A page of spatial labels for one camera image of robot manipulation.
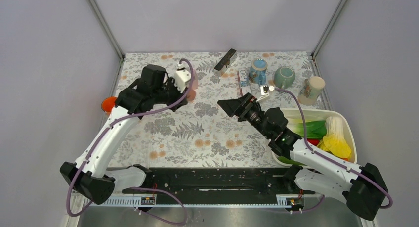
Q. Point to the green cucumber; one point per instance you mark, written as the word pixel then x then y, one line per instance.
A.
pixel 284 160

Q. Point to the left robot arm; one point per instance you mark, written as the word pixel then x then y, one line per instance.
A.
pixel 151 93

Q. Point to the yellow napa cabbage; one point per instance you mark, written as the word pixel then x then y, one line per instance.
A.
pixel 334 141

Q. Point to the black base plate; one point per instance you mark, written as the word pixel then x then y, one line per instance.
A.
pixel 200 183

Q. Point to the pink dotted mug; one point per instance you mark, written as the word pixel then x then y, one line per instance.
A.
pixel 191 96

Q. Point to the red chili pepper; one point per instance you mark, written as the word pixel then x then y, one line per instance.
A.
pixel 314 142

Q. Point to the white slotted cable duct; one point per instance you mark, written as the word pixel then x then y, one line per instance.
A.
pixel 164 201

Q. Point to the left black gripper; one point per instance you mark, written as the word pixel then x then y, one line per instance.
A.
pixel 171 82

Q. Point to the green glazed mug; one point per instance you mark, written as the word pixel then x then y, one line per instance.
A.
pixel 284 77

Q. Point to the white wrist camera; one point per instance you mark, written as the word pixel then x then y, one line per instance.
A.
pixel 265 92
pixel 182 78

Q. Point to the light pink cup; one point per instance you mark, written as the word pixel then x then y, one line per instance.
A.
pixel 195 84

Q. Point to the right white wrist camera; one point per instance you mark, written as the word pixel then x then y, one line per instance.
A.
pixel 265 92

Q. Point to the large orange mug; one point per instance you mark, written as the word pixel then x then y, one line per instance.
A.
pixel 108 104

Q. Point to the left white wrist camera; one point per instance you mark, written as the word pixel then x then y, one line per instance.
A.
pixel 182 78

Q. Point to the blue butterfly mug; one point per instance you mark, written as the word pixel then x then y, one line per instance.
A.
pixel 257 72

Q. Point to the white red toothpaste box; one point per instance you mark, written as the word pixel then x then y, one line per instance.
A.
pixel 244 84

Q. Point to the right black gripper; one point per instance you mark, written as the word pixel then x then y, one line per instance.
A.
pixel 231 106

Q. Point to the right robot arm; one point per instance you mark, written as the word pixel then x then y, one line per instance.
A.
pixel 361 188

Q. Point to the cream painted mug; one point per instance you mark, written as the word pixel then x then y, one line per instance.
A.
pixel 311 90

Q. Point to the floral tablecloth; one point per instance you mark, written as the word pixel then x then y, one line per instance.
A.
pixel 200 134

